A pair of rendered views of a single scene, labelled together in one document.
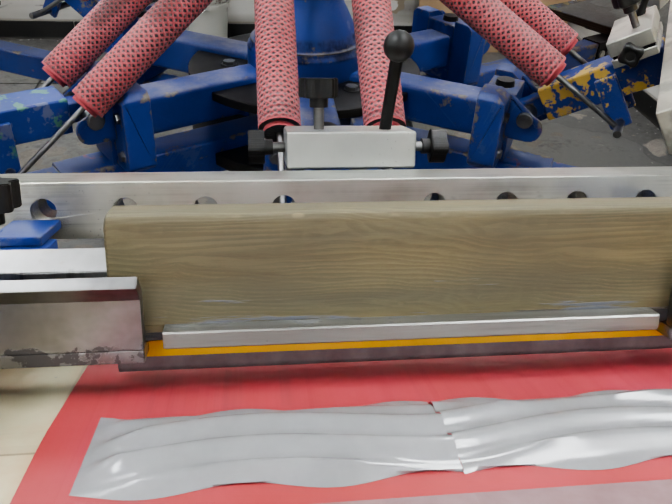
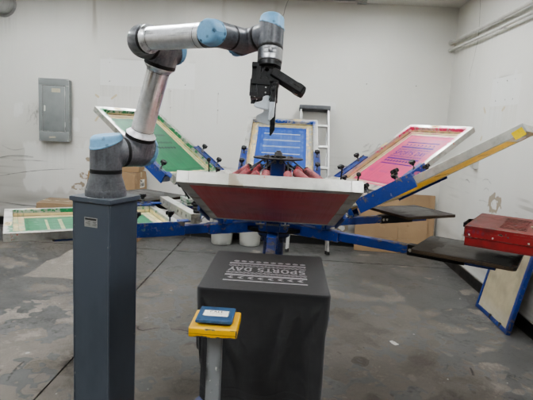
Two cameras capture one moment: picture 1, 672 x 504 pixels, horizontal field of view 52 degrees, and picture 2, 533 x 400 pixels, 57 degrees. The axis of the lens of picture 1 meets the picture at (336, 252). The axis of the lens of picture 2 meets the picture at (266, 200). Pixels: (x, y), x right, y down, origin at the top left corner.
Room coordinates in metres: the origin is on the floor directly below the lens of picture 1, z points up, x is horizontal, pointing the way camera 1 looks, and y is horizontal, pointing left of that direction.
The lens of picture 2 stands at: (-1.72, -0.40, 1.49)
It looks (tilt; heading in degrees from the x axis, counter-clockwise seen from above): 9 degrees down; 10
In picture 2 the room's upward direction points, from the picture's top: 3 degrees clockwise
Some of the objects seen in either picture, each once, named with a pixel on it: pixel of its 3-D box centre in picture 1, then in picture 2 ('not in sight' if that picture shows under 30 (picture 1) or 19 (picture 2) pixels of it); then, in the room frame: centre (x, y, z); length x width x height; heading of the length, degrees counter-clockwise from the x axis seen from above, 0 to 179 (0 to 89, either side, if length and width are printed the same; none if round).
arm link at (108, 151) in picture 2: not in sight; (107, 151); (-0.04, 0.52, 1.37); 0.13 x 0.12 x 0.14; 153
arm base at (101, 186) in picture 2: not in sight; (105, 182); (-0.05, 0.53, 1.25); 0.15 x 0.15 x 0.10
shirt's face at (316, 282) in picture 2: not in sight; (266, 271); (0.04, -0.09, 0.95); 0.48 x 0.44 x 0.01; 8
